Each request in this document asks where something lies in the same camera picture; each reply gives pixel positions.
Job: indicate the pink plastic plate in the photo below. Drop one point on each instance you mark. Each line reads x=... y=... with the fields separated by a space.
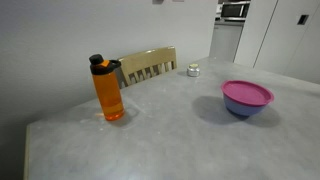
x=247 y=93

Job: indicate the light blue bowl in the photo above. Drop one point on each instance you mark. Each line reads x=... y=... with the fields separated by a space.
x=246 y=106

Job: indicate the beige wooden chair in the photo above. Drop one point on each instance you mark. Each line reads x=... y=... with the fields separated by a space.
x=146 y=64

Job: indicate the small silver candle tin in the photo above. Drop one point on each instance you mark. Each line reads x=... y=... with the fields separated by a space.
x=193 y=70

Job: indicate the orange water bottle black lid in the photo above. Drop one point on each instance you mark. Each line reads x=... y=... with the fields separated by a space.
x=106 y=86

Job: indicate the microwave oven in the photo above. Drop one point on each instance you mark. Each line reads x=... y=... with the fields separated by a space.
x=235 y=11

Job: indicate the white cabinet with black handle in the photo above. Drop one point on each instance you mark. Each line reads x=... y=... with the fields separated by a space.
x=282 y=36

